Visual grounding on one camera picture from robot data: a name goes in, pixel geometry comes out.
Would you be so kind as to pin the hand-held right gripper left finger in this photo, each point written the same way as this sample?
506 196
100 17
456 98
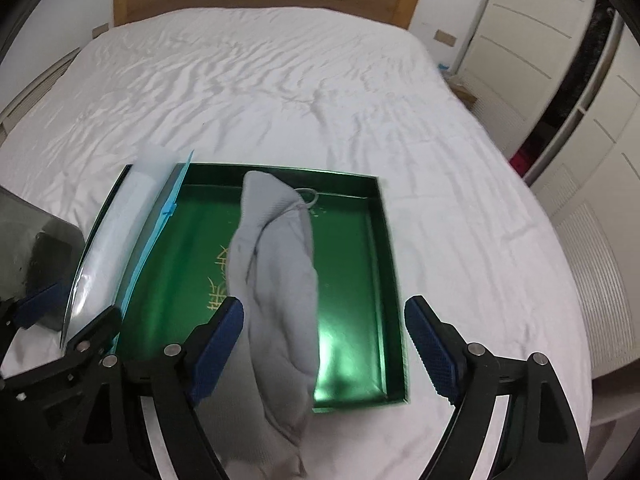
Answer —
220 350

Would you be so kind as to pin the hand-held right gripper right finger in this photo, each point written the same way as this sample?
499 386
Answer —
430 350

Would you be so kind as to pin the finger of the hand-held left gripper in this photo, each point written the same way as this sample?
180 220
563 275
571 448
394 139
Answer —
95 337
42 294

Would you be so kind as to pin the grey sock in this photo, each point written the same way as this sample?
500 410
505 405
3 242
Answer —
285 310

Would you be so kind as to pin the clear plastic zip bag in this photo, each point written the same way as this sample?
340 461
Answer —
120 240

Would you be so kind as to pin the green box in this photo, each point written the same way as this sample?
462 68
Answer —
350 260

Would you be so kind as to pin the red cloth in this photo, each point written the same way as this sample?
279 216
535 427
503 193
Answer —
520 160

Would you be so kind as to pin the white wardrobe door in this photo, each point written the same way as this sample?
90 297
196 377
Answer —
600 210
525 35

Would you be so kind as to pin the bed with white sheet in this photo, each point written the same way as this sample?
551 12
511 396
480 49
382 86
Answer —
250 85

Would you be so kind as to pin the beige wall socket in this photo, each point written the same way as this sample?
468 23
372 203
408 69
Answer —
445 37
100 28

